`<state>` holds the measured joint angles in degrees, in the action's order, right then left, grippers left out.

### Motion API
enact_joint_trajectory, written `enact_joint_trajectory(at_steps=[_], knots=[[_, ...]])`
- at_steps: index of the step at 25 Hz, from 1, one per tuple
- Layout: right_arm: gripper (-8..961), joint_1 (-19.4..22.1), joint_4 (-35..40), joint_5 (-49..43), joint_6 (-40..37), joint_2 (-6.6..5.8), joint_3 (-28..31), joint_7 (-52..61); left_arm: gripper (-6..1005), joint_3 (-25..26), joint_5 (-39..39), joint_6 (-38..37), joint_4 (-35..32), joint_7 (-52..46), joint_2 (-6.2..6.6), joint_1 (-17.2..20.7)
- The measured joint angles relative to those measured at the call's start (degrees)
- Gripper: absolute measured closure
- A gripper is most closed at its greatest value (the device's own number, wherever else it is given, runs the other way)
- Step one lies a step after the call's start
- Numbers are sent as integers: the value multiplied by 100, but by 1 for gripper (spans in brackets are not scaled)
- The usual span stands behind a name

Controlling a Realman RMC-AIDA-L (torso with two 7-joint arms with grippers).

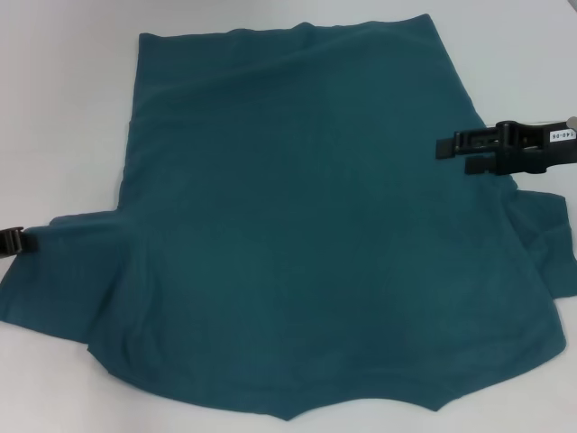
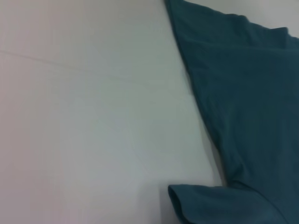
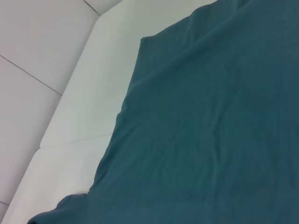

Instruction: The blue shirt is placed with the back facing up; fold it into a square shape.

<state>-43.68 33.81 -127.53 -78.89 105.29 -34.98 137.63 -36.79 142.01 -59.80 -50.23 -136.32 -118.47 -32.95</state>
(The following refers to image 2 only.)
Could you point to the teal blue t-shirt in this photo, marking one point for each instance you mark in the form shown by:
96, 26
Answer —
245, 105

